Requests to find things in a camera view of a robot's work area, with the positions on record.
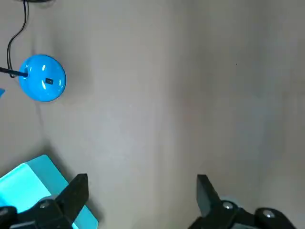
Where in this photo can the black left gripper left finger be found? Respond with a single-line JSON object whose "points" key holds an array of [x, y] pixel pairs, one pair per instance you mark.
{"points": [[69, 200]]}

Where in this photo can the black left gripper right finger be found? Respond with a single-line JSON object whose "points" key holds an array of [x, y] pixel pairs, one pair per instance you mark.
{"points": [[209, 202]]}

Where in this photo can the teal plastic bin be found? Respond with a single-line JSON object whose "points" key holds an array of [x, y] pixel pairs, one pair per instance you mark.
{"points": [[21, 186]]}

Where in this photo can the blue desk lamp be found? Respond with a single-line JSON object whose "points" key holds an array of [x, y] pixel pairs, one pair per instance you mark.
{"points": [[43, 90]]}

